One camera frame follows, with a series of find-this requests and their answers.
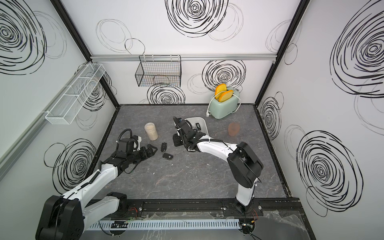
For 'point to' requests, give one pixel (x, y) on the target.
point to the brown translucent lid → (233, 128)
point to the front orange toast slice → (225, 95)
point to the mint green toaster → (219, 110)
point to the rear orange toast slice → (220, 88)
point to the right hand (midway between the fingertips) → (175, 137)
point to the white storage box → (202, 123)
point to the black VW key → (167, 156)
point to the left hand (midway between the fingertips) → (152, 151)
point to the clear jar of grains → (150, 128)
